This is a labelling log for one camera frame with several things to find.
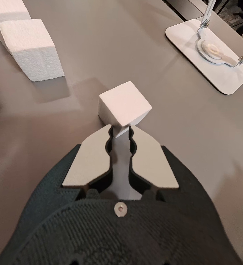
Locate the white document stand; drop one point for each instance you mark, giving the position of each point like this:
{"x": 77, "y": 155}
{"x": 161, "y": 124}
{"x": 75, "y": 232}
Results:
{"x": 185, "y": 37}

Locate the large white foam cube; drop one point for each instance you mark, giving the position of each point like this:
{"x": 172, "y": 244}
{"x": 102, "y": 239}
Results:
{"x": 5, "y": 10}

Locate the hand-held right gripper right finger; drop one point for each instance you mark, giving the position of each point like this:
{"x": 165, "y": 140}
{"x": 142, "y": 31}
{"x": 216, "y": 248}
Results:
{"x": 154, "y": 163}

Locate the medium white foam cube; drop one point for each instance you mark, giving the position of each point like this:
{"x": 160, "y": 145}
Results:
{"x": 30, "y": 49}

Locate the small white foam cube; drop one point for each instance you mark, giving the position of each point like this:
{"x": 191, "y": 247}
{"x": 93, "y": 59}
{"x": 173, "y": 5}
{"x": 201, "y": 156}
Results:
{"x": 123, "y": 101}

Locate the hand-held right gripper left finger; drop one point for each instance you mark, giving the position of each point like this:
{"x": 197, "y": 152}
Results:
{"x": 88, "y": 163}

